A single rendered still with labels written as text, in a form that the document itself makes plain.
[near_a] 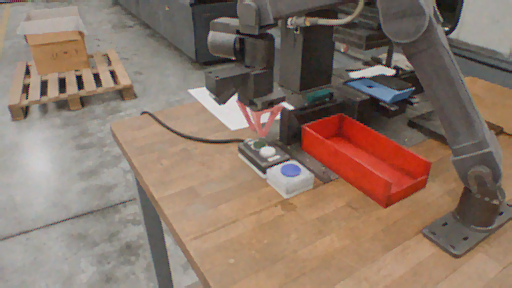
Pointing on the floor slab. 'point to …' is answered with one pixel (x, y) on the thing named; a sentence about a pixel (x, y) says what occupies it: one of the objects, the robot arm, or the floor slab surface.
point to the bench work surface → (293, 216)
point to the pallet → (66, 84)
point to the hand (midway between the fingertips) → (258, 129)
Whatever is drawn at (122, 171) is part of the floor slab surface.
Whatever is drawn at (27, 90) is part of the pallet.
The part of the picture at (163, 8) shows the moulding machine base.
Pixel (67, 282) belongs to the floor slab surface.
